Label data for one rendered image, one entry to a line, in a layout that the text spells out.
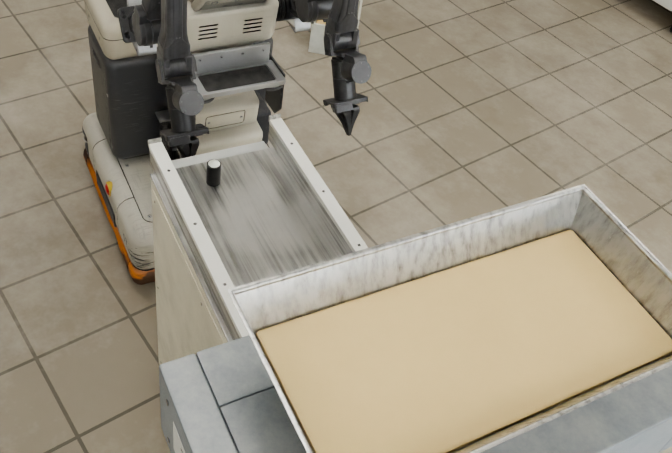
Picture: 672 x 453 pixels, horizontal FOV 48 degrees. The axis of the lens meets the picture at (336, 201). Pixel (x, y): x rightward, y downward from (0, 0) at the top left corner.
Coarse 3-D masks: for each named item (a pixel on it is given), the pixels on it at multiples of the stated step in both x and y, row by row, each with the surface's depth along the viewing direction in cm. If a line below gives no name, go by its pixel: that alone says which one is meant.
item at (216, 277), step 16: (160, 144) 166; (160, 160) 163; (160, 176) 163; (176, 176) 160; (176, 192) 157; (176, 208) 157; (192, 208) 154; (192, 224) 151; (192, 240) 151; (208, 240) 149; (208, 256) 146; (208, 272) 145; (224, 272) 144; (224, 288) 141; (224, 304) 139; (224, 320) 142; (240, 320) 136; (240, 336) 134
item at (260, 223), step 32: (224, 160) 175; (256, 160) 176; (160, 192) 164; (192, 192) 166; (224, 192) 167; (256, 192) 169; (288, 192) 170; (160, 224) 170; (224, 224) 160; (256, 224) 162; (288, 224) 163; (320, 224) 164; (160, 256) 179; (192, 256) 153; (224, 256) 154; (256, 256) 155; (288, 256) 157; (320, 256) 158; (160, 288) 188; (192, 288) 156; (160, 320) 199; (192, 320) 163; (160, 352) 212; (192, 352) 171
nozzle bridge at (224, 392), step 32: (224, 352) 98; (256, 352) 99; (160, 384) 98; (192, 384) 95; (224, 384) 95; (256, 384) 96; (640, 384) 104; (192, 416) 91; (224, 416) 92; (256, 416) 93; (288, 416) 93; (576, 416) 99; (608, 416) 100; (640, 416) 101; (192, 448) 89; (224, 448) 89; (256, 448) 90; (288, 448) 90; (512, 448) 94; (544, 448) 95; (576, 448) 96; (608, 448) 97; (640, 448) 106
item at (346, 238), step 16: (272, 128) 178; (272, 144) 180; (288, 144) 173; (288, 160) 173; (304, 160) 169; (304, 176) 167; (304, 192) 169; (320, 192) 163; (320, 208) 163; (336, 208) 160; (336, 224) 157; (352, 224) 157; (336, 240) 160; (352, 240) 154
